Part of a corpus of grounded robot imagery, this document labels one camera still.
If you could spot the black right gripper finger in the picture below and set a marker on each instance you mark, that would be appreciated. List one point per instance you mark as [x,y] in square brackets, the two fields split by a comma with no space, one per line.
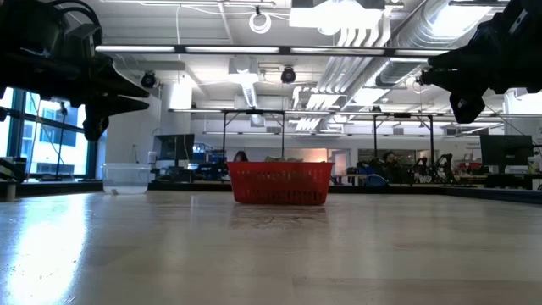
[470,57]
[466,97]

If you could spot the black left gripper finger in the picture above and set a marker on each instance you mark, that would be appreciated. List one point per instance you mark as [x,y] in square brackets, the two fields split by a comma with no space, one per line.
[120,87]
[95,123]

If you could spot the pale green printed paper packet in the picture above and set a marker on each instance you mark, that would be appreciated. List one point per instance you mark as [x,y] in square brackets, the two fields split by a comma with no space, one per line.
[279,159]

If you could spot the red plastic basket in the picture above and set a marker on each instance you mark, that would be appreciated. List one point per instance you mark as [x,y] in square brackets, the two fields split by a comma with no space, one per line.
[279,184]

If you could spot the black tripod stand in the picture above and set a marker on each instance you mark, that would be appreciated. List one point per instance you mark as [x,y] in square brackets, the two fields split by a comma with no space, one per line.
[60,140]

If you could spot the large window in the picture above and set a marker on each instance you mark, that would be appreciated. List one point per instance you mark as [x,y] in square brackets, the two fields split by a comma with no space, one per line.
[42,152]

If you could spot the clear plastic container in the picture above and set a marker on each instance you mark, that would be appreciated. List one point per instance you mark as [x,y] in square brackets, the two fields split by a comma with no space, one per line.
[127,180]

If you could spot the black computer monitor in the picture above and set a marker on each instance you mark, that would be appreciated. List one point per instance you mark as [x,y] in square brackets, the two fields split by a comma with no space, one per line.
[175,146]
[506,150]

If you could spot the small white bottle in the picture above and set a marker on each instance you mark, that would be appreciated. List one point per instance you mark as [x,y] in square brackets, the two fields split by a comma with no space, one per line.
[152,158]

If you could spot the black background desk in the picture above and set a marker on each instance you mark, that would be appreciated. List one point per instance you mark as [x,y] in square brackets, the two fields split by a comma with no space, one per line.
[508,181]

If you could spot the person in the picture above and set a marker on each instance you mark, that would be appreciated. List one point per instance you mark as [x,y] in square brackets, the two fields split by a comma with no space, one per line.
[240,156]
[390,159]

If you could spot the small grey cylinder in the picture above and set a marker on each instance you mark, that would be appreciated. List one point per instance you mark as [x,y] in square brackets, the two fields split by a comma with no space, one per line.
[10,190]

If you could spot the blue bag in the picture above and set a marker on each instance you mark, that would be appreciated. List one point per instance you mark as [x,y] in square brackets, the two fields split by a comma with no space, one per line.
[376,181]

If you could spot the black ceiling camera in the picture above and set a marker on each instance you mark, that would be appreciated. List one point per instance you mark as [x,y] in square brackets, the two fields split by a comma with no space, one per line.
[149,80]
[288,76]

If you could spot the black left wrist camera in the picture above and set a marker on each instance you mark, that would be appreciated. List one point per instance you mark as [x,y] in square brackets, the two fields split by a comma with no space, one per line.
[82,42]

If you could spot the black background rig frame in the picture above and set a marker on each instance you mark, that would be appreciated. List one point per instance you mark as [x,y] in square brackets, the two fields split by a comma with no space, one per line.
[254,112]
[402,115]

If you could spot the black frame bar with lights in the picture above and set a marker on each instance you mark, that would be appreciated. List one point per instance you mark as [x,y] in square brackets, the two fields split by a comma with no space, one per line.
[283,50]

